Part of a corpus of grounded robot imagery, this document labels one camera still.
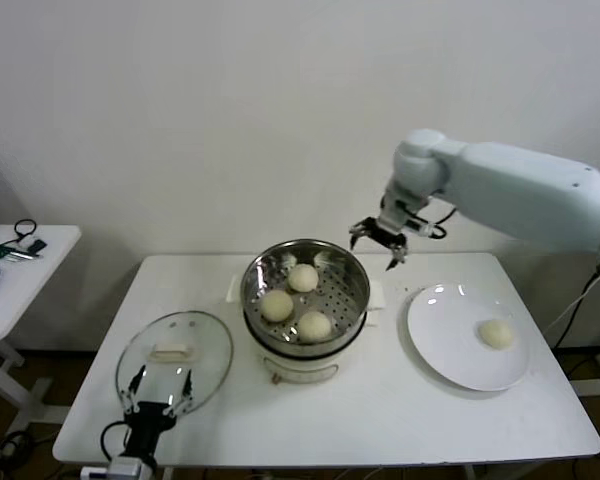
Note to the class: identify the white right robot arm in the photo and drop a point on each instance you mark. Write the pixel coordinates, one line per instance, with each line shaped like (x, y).
(505, 185)

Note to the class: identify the silver pen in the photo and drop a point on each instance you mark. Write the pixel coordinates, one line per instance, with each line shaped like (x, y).
(25, 255)

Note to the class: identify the perforated stainless steamer basket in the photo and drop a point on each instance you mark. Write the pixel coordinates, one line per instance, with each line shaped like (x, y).
(340, 295)

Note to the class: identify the white side table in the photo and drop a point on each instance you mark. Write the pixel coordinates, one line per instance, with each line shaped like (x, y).
(45, 270)

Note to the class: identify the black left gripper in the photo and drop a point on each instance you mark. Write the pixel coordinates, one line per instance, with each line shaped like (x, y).
(150, 417)

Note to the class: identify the small black device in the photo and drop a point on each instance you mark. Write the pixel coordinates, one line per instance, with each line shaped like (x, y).
(38, 246)

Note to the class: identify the white steamed baozi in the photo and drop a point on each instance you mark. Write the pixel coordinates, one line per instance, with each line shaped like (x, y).
(277, 305)
(496, 334)
(302, 277)
(314, 326)

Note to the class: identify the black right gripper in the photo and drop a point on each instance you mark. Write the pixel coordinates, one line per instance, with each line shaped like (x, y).
(387, 236)

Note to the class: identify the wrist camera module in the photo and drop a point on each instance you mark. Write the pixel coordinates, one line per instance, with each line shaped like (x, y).
(420, 227)
(125, 470)

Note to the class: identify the white electric cooker base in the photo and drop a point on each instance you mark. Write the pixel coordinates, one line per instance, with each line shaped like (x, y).
(300, 372)

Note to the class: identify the round glass pot lid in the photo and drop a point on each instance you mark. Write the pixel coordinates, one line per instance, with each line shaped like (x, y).
(205, 340)

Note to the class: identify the round white plate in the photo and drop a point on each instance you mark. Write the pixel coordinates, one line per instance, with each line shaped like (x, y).
(445, 340)

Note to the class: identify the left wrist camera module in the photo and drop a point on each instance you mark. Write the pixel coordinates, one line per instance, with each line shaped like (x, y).
(125, 470)

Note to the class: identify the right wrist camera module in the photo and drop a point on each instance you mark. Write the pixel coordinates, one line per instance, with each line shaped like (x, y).
(420, 227)

